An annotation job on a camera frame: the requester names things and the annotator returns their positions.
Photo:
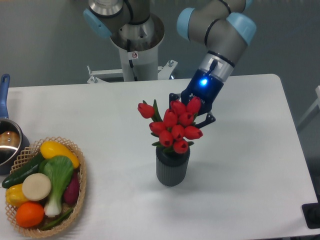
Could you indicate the yellow bell pepper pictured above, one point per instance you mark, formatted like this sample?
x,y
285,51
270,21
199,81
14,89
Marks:
x,y
15,196

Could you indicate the green chili pepper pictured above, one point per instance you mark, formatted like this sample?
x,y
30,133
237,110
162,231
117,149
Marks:
x,y
57,221

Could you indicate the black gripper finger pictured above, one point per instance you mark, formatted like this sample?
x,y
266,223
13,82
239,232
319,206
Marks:
x,y
174,100
208,120

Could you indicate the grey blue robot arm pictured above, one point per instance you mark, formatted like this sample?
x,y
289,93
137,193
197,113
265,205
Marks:
x,y
220,26

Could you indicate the woven wicker basket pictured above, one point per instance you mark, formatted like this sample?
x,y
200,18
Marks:
x,y
26,155

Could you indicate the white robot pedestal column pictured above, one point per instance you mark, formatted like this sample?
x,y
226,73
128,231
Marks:
x,y
138,49

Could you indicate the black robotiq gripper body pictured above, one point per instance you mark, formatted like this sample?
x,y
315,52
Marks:
x,y
205,87

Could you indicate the dark grey ribbed vase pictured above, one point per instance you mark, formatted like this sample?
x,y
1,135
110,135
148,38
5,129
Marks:
x,y
171,168

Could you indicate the green cucumber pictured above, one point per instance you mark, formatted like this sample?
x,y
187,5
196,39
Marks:
x,y
29,168

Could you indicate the white furniture leg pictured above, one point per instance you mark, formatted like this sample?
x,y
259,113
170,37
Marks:
x,y
310,113

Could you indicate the orange fruit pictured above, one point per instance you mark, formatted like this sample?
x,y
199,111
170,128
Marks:
x,y
29,214

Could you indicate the red tulip bouquet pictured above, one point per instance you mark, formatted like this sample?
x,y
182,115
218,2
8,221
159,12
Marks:
x,y
176,130

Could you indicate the black device at table edge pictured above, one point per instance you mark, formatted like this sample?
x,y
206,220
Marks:
x,y
311,212

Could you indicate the green bok choy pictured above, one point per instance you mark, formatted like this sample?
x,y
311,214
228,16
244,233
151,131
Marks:
x,y
59,170

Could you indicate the round beige bun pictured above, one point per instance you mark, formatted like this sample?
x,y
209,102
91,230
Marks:
x,y
36,187

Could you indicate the blue handled saucepan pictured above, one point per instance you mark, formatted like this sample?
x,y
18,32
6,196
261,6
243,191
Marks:
x,y
12,138

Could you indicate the yellow squash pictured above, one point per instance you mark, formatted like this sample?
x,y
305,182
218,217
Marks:
x,y
50,149

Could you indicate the white metal base frame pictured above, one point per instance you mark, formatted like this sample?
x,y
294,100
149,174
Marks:
x,y
165,72

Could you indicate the purple sweet potato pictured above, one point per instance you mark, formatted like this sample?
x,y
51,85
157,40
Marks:
x,y
71,194

